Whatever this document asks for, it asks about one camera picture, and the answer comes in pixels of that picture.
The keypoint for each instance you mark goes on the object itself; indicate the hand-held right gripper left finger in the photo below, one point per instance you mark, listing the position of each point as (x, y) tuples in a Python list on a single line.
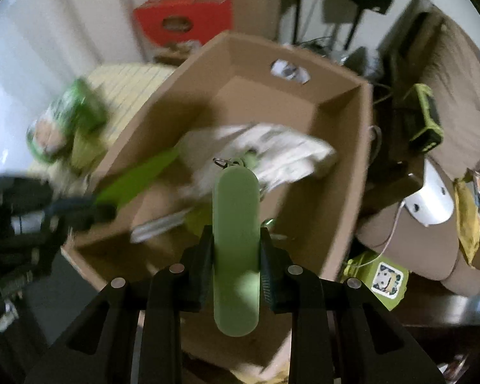
[(206, 256)]

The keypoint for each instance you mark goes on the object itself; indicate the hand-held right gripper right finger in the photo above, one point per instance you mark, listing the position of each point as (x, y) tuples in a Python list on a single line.
[(266, 264)]

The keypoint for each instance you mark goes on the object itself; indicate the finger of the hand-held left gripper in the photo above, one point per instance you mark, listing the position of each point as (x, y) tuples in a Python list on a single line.
[(84, 212)]

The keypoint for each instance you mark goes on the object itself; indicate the green case with carabiner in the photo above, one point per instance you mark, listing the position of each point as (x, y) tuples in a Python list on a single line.
[(236, 228)]

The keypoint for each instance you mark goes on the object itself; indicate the green squeegee with silver blade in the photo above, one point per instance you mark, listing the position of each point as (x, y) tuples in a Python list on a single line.
[(160, 226)]

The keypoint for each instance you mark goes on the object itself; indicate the green plastic blade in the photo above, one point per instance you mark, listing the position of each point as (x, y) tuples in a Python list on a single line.
[(144, 172)]

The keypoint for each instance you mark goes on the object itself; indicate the green labelled can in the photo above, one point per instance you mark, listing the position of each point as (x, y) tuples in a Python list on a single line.
[(80, 104)]

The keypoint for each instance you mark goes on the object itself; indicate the floral cloth bag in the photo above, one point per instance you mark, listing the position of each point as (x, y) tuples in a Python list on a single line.
[(280, 144)]

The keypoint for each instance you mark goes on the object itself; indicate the brown cardboard box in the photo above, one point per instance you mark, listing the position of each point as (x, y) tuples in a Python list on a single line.
[(264, 88)]

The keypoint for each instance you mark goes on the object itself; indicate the green lunch box with sticker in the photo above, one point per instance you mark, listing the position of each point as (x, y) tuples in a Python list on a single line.
[(380, 284)]

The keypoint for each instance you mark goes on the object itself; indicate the yellow checked tablecloth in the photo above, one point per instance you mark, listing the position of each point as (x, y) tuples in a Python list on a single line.
[(136, 76)]

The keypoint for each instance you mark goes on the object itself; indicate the brown sofa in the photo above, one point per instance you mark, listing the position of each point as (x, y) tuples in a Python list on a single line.
[(416, 256)]

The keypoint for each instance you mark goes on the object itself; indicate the dark brown box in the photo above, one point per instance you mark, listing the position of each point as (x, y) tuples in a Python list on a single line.
[(400, 180)]

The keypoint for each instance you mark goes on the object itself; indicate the white domed device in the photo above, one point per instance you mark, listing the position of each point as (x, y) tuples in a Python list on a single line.
[(430, 196)]

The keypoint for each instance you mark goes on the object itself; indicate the white curtain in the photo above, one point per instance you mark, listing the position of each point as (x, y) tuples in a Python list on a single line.
[(44, 28)]

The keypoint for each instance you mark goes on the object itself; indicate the yellow printed bag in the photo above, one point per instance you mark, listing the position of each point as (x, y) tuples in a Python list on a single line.
[(466, 224)]

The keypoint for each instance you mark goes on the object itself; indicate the green and black device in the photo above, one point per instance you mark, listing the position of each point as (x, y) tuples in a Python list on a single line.
[(422, 120)]

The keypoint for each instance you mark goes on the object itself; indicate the red gift box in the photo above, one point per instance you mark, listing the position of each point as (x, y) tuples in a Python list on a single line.
[(208, 12)]

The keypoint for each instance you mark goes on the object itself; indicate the large brown carton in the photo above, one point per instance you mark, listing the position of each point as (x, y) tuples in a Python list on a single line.
[(256, 12)]

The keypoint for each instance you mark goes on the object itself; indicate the black speaker stand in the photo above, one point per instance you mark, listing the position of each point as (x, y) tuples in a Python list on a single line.
[(354, 30), (300, 16)]

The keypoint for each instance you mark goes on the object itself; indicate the large beige cushion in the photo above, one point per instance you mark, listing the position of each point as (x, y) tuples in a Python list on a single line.
[(460, 96)]

